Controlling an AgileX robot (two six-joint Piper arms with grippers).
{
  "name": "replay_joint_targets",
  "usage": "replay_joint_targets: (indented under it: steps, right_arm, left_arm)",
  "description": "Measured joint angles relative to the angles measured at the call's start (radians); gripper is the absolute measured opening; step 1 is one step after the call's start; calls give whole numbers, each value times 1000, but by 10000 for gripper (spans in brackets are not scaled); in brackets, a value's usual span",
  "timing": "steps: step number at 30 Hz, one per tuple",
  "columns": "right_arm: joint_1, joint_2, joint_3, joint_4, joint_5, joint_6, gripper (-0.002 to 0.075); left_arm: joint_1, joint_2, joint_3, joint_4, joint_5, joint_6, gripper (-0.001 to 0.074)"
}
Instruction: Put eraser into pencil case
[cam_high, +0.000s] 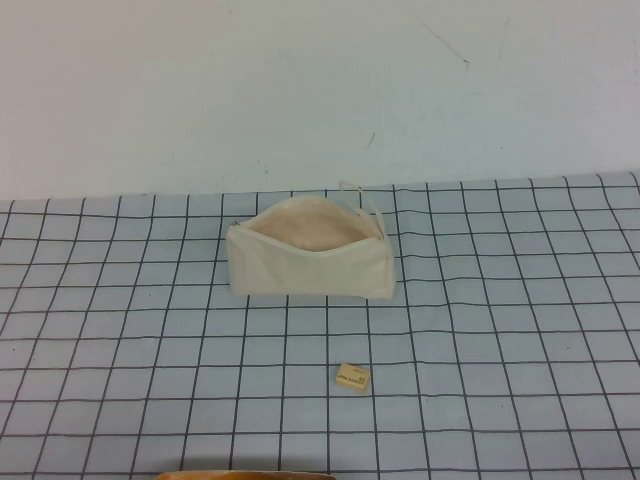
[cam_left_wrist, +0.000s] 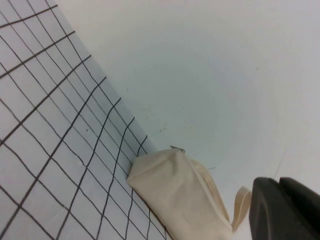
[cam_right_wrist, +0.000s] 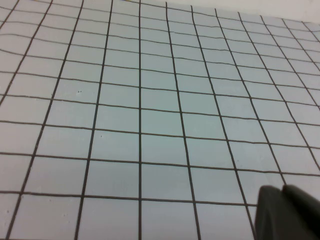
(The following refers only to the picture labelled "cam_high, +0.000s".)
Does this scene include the yellow rectangular eraser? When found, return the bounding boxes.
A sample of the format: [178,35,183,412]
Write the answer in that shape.
[335,362,373,393]

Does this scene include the cream fabric pencil case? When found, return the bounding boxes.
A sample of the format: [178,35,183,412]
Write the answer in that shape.
[225,180,397,302]

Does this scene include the blue grid tablecloth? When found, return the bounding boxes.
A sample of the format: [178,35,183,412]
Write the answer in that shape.
[0,171,640,480]

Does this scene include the orange brown rounded object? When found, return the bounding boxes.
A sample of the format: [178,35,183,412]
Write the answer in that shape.
[153,468,327,480]

